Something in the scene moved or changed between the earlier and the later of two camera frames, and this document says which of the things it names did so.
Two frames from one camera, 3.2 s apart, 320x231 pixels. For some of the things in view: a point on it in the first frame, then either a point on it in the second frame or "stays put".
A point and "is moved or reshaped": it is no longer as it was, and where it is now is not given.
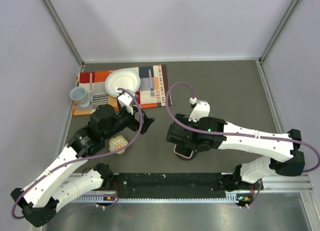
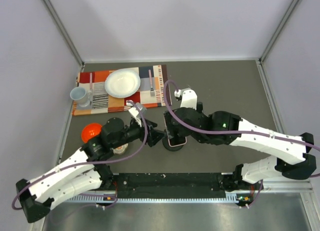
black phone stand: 193,155 -> 166,145
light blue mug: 81,96 stays put
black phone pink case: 183,151 is moved or reshaped
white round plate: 124,78 stays put
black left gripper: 135,123 -> 153,135
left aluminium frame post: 61,28 stays put
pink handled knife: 91,82 stays put
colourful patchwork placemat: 154,90 stays put
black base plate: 171,185 stays put
